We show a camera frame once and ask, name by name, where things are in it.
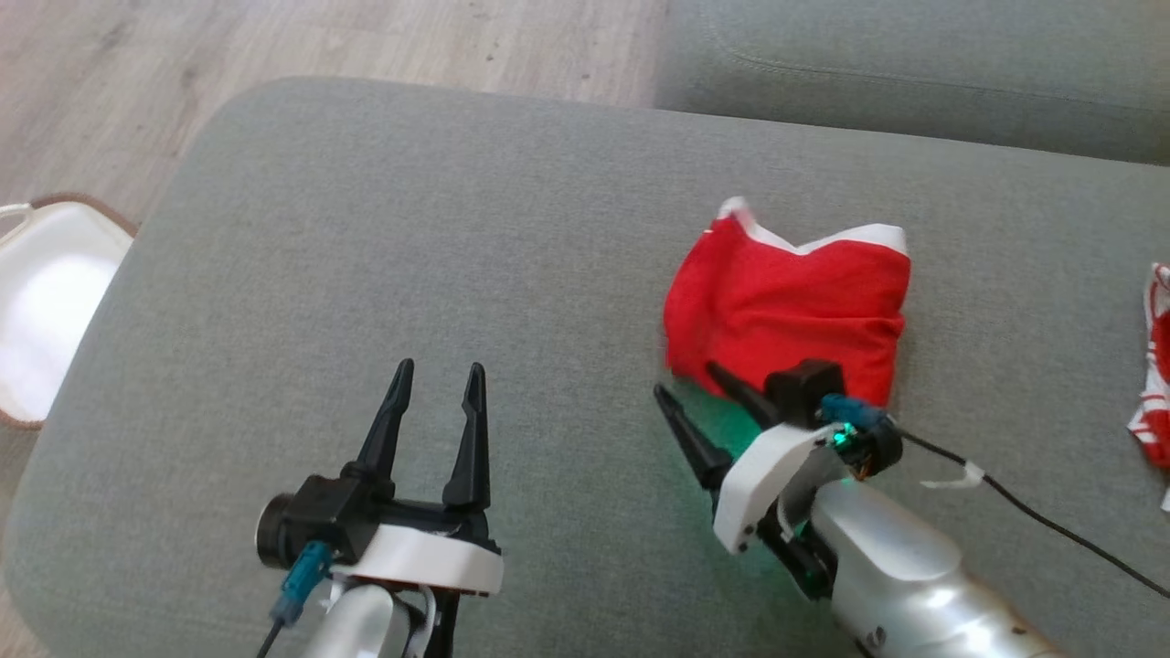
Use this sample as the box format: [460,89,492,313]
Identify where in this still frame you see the red shorts with white stripe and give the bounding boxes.
[663,196,912,409]

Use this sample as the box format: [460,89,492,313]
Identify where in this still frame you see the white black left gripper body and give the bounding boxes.
[334,493,505,658]

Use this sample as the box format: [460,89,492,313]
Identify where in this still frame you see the white laundry basket brown rim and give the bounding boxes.
[0,192,138,430]

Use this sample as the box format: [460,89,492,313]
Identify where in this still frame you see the red jersey with white print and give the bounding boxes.
[1126,262,1170,513]

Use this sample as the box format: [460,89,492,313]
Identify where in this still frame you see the large grey sofa chaise cushion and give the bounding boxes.
[0,76,1170,658]

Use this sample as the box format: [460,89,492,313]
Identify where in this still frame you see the left cable with blue connector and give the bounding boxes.
[256,539,332,658]

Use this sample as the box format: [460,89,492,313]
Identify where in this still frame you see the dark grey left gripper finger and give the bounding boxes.
[442,362,493,514]
[343,358,416,500]

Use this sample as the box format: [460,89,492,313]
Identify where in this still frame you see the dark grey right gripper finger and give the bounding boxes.
[706,362,784,432]
[653,384,734,492]

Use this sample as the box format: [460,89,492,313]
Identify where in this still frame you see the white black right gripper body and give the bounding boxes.
[713,422,846,600]

